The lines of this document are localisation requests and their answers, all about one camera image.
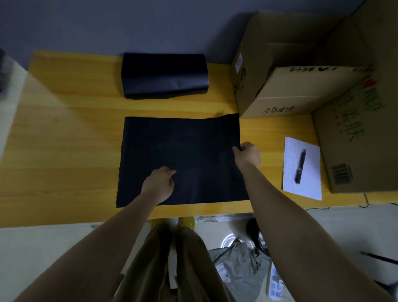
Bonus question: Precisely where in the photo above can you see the olive trousers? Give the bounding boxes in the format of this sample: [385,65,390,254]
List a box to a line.
[113,224,234,302]

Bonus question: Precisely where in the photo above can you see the large printed cardboard box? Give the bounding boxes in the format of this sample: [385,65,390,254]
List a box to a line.
[312,0,398,194]

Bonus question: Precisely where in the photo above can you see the grey plastic bag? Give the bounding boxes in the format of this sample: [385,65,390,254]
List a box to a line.
[208,241,273,302]

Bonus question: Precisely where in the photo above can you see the white blue packet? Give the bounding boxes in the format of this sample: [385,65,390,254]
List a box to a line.
[267,263,288,302]

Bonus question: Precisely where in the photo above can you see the yellow right shoe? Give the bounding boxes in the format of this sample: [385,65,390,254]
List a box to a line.
[177,217,196,230]

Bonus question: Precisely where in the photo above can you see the yellow wooden table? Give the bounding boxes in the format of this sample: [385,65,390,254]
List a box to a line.
[0,51,398,228]

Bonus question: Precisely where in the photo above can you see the black rod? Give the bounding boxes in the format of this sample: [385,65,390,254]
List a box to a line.
[360,251,398,265]

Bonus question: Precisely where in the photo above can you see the thin floor cable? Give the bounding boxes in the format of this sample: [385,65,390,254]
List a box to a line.
[306,202,398,212]

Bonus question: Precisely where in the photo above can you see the black pen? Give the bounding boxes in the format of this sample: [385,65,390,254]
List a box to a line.
[294,149,307,183]

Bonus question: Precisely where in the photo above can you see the person's right hand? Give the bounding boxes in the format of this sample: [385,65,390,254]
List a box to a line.
[232,141,262,171]

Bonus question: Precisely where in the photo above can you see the black bag stack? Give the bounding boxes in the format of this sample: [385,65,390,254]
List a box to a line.
[121,53,209,100]

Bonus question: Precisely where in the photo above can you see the person's right forearm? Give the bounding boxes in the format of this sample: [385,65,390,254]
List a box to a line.
[239,163,396,302]

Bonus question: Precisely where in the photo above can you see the person's left hand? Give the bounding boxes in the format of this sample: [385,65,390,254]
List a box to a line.
[140,166,177,206]

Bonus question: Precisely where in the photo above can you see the person's left forearm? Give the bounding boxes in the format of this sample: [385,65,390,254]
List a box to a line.
[14,194,162,302]

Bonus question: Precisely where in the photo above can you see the white paper sheet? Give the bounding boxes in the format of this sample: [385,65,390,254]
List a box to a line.
[282,136,323,201]

